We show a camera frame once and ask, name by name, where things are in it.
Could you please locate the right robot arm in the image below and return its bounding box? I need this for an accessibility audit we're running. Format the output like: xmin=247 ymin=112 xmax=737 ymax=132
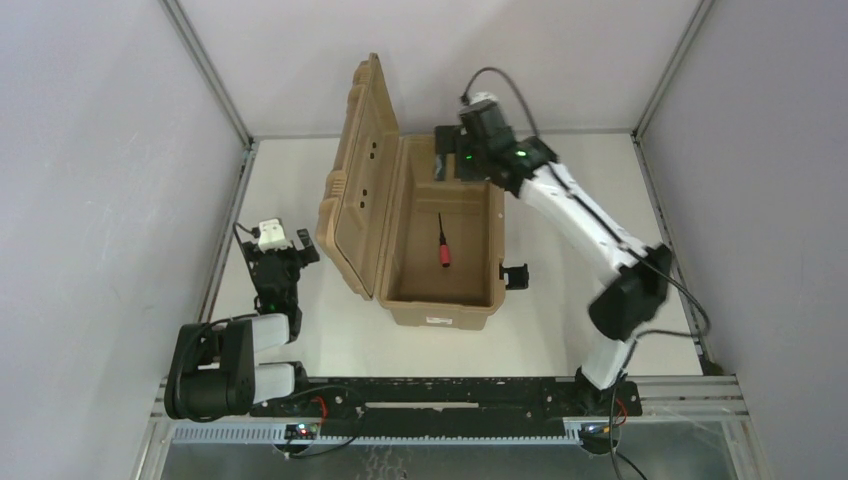
xmin=434 ymin=126 xmax=672 ymax=392

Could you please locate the white label sticker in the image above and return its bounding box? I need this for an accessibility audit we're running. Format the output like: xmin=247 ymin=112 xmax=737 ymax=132
xmin=425 ymin=316 xmax=453 ymax=326

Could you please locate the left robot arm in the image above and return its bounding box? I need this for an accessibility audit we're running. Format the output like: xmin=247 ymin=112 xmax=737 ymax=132
xmin=164 ymin=222 xmax=320 ymax=423

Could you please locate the red handled black screwdriver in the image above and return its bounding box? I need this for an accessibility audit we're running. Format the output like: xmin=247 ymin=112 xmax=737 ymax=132
xmin=438 ymin=214 xmax=451 ymax=268

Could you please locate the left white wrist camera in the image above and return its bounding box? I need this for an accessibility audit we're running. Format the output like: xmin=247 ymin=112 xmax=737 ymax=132
xmin=257 ymin=218 xmax=292 ymax=252

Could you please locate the black lower bin latch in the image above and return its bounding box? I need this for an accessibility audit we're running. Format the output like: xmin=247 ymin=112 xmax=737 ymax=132
xmin=499 ymin=263 xmax=529 ymax=291

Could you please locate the small green circuit board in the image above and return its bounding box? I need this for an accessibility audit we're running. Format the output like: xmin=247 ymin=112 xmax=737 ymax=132
xmin=284 ymin=423 xmax=320 ymax=441

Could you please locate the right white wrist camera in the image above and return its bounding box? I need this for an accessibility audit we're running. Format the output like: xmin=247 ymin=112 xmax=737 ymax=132
xmin=458 ymin=91 xmax=510 ymax=140

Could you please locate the tan plastic storage bin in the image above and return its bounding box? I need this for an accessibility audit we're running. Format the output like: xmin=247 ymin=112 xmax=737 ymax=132
xmin=316 ymin=54 xmax=506 ymax=330

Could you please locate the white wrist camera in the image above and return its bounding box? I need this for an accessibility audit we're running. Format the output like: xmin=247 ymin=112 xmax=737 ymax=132
xmin=257 ymin=218 xmax=292 ymax=252
xmin=458 ymin=91 xmax=510 ymax=140

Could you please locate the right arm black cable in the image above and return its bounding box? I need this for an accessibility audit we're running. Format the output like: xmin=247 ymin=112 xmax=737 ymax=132
xmin=460 ymin=66 xmax=712 ymax=480

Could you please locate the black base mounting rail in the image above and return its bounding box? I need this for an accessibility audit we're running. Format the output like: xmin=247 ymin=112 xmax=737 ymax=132
xmin=250 ymin=377 xmax=643 ymax=440

